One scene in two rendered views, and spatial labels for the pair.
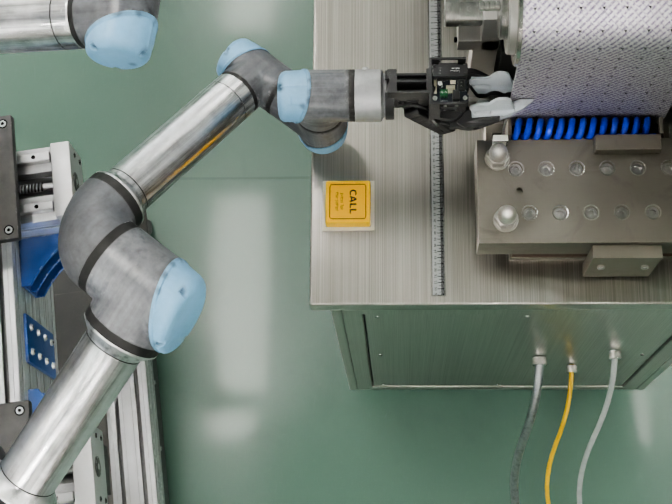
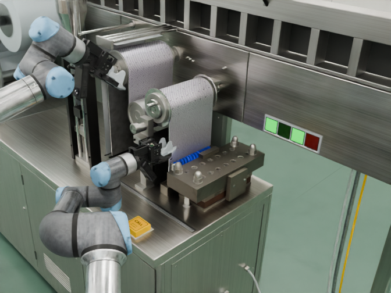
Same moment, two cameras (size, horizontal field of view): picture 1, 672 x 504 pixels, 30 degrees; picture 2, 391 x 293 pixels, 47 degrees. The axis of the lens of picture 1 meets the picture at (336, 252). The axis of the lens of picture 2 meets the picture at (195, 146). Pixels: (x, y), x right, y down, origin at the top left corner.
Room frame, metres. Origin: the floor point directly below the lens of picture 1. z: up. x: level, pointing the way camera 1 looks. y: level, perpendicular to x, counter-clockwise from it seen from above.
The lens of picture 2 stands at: (-0.24, 0.92, 1.92)
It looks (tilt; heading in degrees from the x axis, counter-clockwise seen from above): 28 degrees down; 303
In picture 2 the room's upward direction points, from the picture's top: 2 degrees clockwise
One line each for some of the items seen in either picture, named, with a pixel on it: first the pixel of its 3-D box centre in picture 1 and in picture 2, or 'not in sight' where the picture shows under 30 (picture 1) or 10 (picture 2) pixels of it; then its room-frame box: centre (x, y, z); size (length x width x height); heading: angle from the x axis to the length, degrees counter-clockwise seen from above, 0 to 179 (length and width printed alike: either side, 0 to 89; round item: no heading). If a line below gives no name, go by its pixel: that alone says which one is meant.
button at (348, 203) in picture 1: (348, 203); (137, 226); (0.61, -0.03, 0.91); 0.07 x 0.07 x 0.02; 79
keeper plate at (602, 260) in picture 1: (621, 262); (237, 183); (0.42, -0.41, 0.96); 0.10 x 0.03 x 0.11; 79
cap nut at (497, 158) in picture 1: (498, 153); (178, 167); (0.60, -0.26, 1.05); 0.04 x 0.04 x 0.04
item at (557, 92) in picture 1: (594, 93); (191, 136); (0.64, -0.40, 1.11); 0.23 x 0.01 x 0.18; 79
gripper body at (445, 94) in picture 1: (427, 92); (144, 154); (0.69, -0.17, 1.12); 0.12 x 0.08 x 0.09; 79
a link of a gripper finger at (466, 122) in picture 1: (468, 113); (160, 157); (0.65, -0.23, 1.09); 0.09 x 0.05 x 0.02; 78
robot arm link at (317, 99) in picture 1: (316, 96); (108, 172); (0.71, -0.01, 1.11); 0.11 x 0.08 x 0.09; 79
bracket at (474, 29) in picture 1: (473, 50); (143, 154); (0.77, -0.26, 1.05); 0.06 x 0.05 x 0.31; 79
